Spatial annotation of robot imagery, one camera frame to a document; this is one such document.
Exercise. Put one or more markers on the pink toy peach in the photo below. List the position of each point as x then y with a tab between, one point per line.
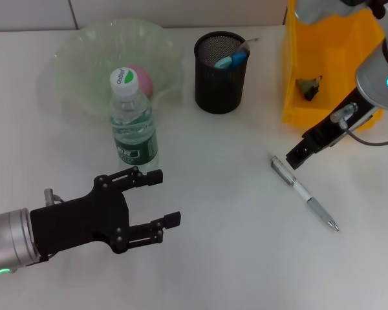
144	80

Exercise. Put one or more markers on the yellow plastic bin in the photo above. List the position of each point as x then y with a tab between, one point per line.
326	48

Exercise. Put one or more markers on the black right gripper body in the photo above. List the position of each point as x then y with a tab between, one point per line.
339	129

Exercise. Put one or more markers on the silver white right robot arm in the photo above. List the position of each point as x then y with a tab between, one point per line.
378	84

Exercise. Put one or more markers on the transparent plastic ruler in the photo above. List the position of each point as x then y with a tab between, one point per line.
249	43

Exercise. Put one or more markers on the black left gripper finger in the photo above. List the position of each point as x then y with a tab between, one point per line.
171	220
153	177

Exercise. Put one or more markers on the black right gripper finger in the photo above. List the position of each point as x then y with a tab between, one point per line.
307	155
295	155

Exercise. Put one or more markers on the white grey ballpoint pen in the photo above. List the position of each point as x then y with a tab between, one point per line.
313	201

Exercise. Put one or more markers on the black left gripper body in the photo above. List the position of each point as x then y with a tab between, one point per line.
84	223

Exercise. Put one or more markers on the green plastic wrapper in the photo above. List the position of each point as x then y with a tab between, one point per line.
308	87

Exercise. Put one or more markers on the black mesh pen holder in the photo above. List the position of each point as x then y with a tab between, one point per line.
220	93

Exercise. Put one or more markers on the clear green-label water bottle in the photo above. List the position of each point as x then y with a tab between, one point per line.
132	129

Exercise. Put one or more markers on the blue scissors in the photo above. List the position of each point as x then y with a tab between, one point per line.
228	61

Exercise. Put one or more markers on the translucent green fruit plate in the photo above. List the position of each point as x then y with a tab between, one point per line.
84	58

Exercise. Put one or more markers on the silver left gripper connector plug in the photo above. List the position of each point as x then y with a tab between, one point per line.
48	197

